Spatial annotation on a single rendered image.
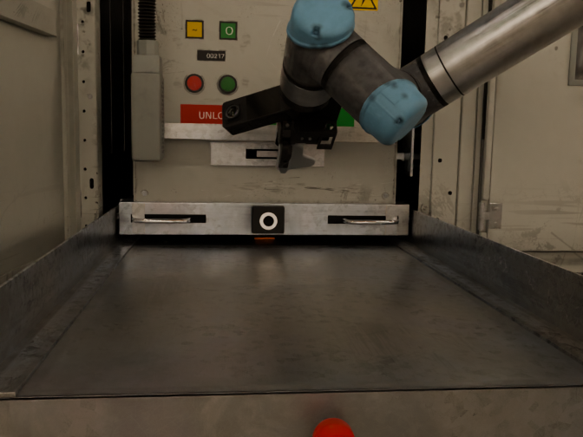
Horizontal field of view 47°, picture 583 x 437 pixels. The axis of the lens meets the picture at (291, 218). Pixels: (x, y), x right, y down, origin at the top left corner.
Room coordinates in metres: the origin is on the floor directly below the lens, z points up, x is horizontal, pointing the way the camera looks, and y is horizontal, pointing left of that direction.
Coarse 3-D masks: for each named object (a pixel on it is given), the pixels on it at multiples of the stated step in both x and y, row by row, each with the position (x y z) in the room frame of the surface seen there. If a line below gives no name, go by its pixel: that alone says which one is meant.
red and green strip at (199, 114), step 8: (184, 104) 1.22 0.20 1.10; (192, 104) 1.22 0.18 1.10; (184, 112) 1.22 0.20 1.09; (192, 112) 1.22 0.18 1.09; (200, 112) 1.22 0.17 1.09; (208, 112) 1.22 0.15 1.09; (216, 112) 1.22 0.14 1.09; (344, 112) 1.25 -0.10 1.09; (184, 120) 1.22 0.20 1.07; (192, 120) 1.22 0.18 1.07; (200, 120) 1.22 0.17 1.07; (208, 120) 1.22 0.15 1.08; (216, 120) 1.22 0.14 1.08; (344, 120) 1.25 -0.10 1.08; (352, 120) 1.25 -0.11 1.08
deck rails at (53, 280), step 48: (96, 240) 1.01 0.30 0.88; (432, 240) 1.12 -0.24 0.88; (480, 240) 0.92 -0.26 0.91; (0, 288) 0.56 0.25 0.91; (48, 288) 0.71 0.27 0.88; (96, 288) 0.83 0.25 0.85; (480, 288) 0.88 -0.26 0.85; (528, 288) 0.77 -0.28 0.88; (576, 288) 0.67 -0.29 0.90; (0, 336) 0.55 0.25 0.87; (48, 336) 0.63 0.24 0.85; (576, 336) 0.66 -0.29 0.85; (0, 384) 0.50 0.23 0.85
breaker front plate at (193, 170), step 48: (192, 0) 1.22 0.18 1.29; (240, 0) 1.23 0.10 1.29; (288, 0) 1.24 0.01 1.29; (384, 0) 1.26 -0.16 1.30; (192, 48) 1.22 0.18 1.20; (240, 48) 1.23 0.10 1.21; (384, 48) 1.26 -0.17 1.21; (192, 96) 1.22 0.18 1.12; (240, 96) 1.23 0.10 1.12; (192, 144) 1.22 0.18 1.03; (240, 144) 1.23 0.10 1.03; (336, 144) 1.25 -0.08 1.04; (144, 192) 1.21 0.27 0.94; (192, 192) 1.22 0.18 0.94; (240, 192) 1.23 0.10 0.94; (288, 192) 1.24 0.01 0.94; (336, 192) 1.25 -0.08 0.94; (384, 192) 1.26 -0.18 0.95
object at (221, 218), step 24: (120, 216) 1.19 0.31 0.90; (168, 216) 1.20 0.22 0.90; (192, 216) 1.21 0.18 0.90; (216, 216) 1.21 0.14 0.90; (240, 216) 1.22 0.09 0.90; (288, 216) 1.23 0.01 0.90; (312, 216) 1.23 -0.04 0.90; (336, 216) 1.24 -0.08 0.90; (360, 216) 1.24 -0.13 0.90; (384, 216) 1.25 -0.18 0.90; (408, 216) 1.25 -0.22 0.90
